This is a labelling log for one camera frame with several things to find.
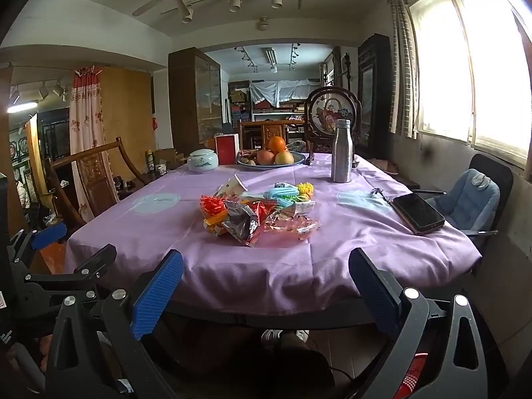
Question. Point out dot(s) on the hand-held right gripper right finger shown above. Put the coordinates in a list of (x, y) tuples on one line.
[(374, 295)]

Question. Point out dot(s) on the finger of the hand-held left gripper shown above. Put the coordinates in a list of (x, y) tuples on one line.
[(48, 235), (97, 257)]

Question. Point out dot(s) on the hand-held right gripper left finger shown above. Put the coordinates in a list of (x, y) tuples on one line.
[(158, 295)]

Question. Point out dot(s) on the orange snack wrapper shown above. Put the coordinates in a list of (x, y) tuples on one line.
[(215, 222)]

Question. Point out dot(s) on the orange-red plastic bundle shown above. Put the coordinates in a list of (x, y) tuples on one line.
[(212, 205)]

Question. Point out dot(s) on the clear plastic wrapper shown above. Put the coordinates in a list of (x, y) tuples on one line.
[(291, 224)]

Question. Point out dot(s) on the silver snack wrapper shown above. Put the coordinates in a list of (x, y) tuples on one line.
[(243, 220)]

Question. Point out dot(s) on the yellow plastic bundle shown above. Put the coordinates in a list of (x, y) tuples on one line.
[(304, 188)]

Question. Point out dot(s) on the blue face mask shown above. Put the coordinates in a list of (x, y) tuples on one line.
[(278, 193), (359, 203)]

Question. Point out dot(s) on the wooden armchair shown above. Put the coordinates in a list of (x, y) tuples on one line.
[(93, 174)]

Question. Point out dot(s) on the flat blue face mask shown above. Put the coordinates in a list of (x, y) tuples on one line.
[(359, 203)]

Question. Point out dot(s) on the black smartphone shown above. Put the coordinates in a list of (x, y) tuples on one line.
[(417, 212)]

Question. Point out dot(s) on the dark wooden table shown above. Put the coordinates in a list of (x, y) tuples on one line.
[(249, 320)]

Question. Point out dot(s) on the person's grey shoe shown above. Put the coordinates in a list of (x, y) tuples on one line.
[(276, 336)]

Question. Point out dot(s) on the white cup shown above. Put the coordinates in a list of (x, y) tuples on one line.
[(161, 169)]

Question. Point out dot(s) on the spray can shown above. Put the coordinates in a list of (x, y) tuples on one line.
[(149, 161)]

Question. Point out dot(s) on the floral pink curtain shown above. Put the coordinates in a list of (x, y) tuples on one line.
[(85, 124)]

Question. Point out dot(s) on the cardboard box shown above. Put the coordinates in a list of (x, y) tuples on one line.
[(168, 156)]

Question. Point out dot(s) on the fluorescent tube lamp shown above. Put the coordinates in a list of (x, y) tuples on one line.
[(20, 107)]

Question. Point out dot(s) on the white ceramic lidded jar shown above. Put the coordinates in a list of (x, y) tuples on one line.
[(202, 162)]

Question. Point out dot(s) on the stainless steel bottle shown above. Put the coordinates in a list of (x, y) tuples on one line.
[(342, 153)]

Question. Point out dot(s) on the small grey cloth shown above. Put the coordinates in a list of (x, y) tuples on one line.
[(480, 181)]

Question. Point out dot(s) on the blue fruit bowl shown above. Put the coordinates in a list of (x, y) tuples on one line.
[(297, 158)]

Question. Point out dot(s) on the red box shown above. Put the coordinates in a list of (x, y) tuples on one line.
[(226, 149)]

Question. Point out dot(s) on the small brown nuts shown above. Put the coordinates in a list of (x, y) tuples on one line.
[(247, 160)]

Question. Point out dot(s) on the yellow pear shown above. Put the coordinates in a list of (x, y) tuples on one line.
[(284, 158)]

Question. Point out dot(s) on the blue cushioned office chair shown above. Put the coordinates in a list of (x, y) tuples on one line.
[(498, 174)]

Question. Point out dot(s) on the red apple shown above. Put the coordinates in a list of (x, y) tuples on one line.
[(265, 157)]

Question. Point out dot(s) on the orange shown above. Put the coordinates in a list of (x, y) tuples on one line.
[(277, 144)]

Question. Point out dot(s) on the wooden glass-front cabinet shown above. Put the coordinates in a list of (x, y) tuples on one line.
[(185, 99)]

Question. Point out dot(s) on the decorative painted round plate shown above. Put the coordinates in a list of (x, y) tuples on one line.
[(328, 110)]

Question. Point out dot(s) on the carved wooden chair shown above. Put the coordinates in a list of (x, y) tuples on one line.
[(253, 126)]

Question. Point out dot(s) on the tall dark cabinet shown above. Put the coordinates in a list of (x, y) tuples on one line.
[(374, 91)]

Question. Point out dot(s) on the cluttered bookshelf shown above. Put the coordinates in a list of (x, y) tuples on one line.
[(239, 99)]

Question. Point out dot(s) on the white hanging cloth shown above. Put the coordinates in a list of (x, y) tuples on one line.
[(286, 89)]

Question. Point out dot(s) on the checked curtain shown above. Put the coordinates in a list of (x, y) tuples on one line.
[(401, 70)]

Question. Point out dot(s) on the bright window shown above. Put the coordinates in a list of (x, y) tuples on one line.
[(490, 70)]

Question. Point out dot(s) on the round ceiling lamp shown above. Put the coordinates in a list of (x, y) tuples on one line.
[(262, 23)]

